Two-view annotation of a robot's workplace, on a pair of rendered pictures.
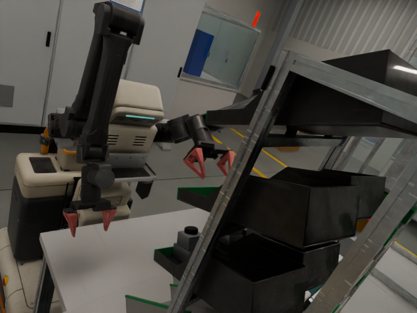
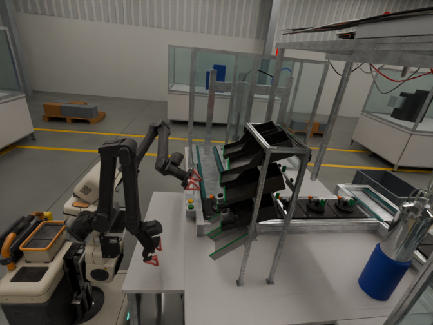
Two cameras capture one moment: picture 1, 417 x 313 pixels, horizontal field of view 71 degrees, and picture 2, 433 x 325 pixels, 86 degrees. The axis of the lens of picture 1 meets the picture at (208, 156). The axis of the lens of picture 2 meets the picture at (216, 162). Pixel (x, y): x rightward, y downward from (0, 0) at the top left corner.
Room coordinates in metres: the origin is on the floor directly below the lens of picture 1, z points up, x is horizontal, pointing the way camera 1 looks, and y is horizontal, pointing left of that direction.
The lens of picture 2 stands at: (-0.05, 0.73, 1.98)
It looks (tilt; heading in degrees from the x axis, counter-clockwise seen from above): 26 degrees down; 311
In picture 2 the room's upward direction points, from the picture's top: 6 degrees clockwise
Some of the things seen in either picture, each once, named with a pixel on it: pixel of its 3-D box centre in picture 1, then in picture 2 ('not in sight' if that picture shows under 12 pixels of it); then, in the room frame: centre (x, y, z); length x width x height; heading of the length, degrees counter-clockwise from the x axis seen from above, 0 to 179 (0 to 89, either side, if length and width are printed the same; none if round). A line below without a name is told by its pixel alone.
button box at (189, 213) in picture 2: not in sight; (190, 204); (1.00, -0.23, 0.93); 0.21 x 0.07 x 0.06; 142
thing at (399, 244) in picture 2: not in sight; (410, 224); (-0.16, -0.60, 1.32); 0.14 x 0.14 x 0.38
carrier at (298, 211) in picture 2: not in sight; (287, 202); (0.49, -0.73, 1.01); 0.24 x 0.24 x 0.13; 52
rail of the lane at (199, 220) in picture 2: not in sight; (196, 192); (1.11, -0.39, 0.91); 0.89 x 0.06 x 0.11; 142
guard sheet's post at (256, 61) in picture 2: not in sight; (244, 135); (0.86, -0.58, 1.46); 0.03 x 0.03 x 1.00; 52
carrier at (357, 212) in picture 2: not in sight; (346, 202); (0.19, -1.12, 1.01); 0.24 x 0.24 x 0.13; 52
